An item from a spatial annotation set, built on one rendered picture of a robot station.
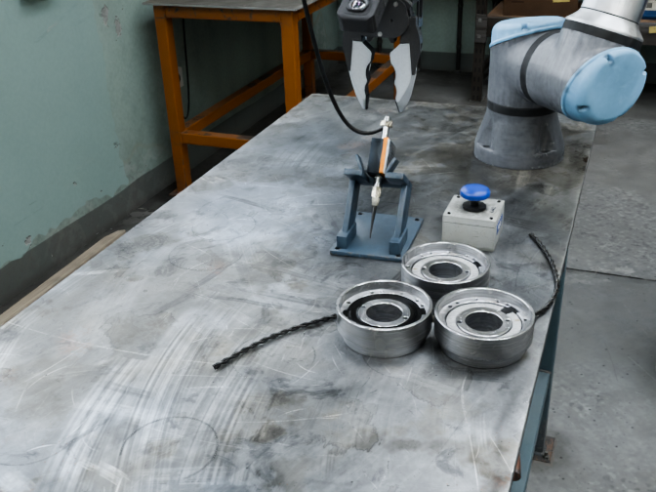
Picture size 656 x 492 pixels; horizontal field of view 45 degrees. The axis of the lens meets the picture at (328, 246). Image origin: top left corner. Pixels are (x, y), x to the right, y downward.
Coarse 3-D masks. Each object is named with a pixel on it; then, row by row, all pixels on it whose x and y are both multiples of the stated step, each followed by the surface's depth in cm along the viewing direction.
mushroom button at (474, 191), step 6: (468, 186) 105; (474, 186) 105; (480, 186) 105; (486, 186) 105; (462, 192) 104; (468, 192) 104; (474, 192) 103; (480, 192) 103; (486, 192) 104; (468, 198) 104; (474, 198) 103; (480, 198) 103; (486, 198) 104; (474, 204) 105
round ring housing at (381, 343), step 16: (352, 288) 89; (368, 288) 90; (384, 288) 91; (400, 288) 90; (416, 288) 88; (336, 304) 86; (368, 304) 88; (384, 304) 88; (400, 304) 88; (368, 320) 85; (384, 320) 89; (400, 320) 85; (352, 336) 83; (368, 336) 82; (384, 336) 81; (400, 336) 82; (416, 336) 83; (368, 352) 84; (384, 352) 83; (400, 352) 83
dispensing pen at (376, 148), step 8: (384, 120) 106; (384, 128) 106; (384, 136) 106; (376, 144) 104; (376, 152) 104; (368, 160) 104; (376, 160) 104; (368, 168) 104; (376, 168) 103; (376, 176) 105; (376, 184) 105; (376, 192) 105; (376, 200) 105; (376, 208) 105
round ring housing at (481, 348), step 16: (464, 288) 88; (480, 288) 88; (448, 304) 87; (464, 304) 88; (496, 304) 87; (512, 304) 87; (528, 304) 85; (464, 320) 84; (480, 320) 86; (496, 320) 85; (528, 320) 84; (448, 336) 81; (464, 336) 80; (480, 336) 82; (496, 336) 82; (512, 336) 79; (528, 336) 81; (448, 352) 83; (464, 352) 81; (480, 352) 80; (496, 352) 80; (512, 352) 80
